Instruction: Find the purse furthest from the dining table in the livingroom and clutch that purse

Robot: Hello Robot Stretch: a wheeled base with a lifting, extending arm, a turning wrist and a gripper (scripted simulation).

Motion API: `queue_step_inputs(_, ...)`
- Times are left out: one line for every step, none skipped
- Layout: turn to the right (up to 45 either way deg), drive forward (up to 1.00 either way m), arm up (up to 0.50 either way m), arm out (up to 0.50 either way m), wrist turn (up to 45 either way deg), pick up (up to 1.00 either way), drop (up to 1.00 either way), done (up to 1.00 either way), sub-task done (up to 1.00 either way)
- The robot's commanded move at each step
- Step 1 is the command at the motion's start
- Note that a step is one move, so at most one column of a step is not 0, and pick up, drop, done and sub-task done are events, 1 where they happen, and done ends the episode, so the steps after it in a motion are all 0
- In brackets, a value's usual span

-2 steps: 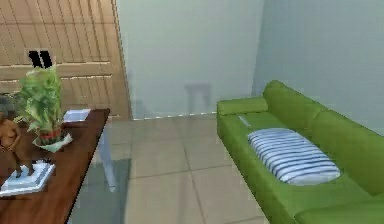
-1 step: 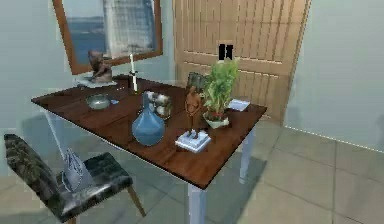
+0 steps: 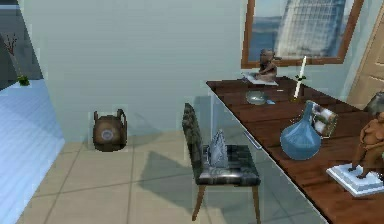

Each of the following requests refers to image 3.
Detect bare twig branch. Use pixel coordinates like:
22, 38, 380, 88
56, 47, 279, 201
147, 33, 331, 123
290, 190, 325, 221
3, 33, 24, 78

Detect clear glass bowl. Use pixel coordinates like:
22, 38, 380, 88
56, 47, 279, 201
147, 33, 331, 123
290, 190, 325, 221
245, 90, 269, 106

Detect brown wooden dining table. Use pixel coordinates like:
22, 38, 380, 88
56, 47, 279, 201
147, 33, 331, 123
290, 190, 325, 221
205, 77, 384, 224

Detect wood framed window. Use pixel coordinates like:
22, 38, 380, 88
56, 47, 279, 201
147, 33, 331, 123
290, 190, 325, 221
240, 0, 365, 70

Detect brown round pot with handles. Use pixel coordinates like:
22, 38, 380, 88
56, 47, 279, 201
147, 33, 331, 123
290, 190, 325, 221
92, 108, 128, 153

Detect brown seated figure statue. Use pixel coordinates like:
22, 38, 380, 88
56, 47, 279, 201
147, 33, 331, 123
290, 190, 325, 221
242, 48, 283, 86

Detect small framed photo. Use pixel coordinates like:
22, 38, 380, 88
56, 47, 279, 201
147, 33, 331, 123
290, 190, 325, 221
311, 102, 339, 138

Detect brown standing figure statue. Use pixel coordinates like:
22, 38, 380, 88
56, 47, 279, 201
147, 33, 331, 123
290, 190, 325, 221
325, 111, 384, 198

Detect blue glass vase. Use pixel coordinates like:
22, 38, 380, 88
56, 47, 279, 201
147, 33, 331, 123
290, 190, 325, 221
279, 100, 322, 161

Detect white candle on holder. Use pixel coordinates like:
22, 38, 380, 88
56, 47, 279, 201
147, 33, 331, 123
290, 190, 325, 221
290, 55, 308, 102

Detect light wooden room door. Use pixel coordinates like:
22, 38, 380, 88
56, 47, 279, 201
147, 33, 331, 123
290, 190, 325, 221
346, 1, 384, 110

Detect dark checked cushioned chair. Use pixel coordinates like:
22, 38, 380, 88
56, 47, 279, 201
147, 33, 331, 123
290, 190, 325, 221
181, 102, 262, 224

